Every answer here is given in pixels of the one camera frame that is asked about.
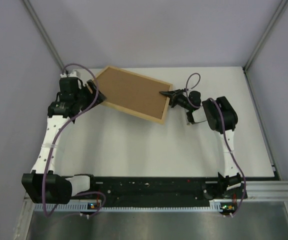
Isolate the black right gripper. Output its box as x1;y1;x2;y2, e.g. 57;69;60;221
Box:
158;89;192;112

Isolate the wooden picture frame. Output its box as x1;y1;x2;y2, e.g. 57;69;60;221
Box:
96;66;173;125

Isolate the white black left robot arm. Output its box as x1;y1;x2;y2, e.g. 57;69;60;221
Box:
21;76;106;204

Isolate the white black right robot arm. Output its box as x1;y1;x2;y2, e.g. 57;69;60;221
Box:
159;88;245;200

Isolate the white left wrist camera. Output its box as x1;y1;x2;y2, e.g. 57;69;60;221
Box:
60;70;81;79

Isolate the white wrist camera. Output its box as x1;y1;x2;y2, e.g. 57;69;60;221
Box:
60;70;81;79
186;108;207;125

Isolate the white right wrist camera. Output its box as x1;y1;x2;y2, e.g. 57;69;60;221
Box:
186;108;207;125

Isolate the aluminium left table rail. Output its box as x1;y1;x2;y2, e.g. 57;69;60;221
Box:
42;72;71;161

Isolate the aluminium table rail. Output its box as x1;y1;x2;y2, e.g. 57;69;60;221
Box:
242;67;283;181
42;72;71;161

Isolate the aluminium left corner post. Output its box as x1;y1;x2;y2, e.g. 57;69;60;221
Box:
20;0;65;71

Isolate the aluminium corner post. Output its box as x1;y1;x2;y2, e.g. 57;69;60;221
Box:
20;0;65;71
242;0;288;74

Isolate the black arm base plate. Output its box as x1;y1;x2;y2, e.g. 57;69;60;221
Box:
68;174;249;202

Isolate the white slotted cable duct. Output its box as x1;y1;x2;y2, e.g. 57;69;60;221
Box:
33;199;237;212

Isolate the aluminium front rail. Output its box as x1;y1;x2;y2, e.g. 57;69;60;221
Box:
21;181;288;203

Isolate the aluminium right table rail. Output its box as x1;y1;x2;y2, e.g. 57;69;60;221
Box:
242;67;283;181

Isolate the aluminium right corner post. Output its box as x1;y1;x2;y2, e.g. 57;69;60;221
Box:
242;0;288;74

